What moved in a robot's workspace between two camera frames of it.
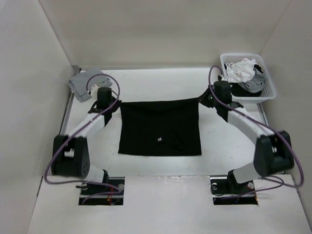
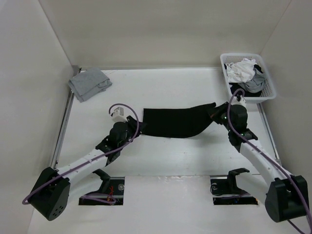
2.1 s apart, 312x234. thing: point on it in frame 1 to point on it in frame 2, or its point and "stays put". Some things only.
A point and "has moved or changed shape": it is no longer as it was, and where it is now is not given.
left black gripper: x=116 y=105 to x=132 y=124
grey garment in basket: x=257 y=84 stays put
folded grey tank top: x=81 y=83 stays put
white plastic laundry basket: x=267 y=93 stays put
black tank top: x=160 y=127 has moved or changed shape
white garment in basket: x=241 y=71 stays put
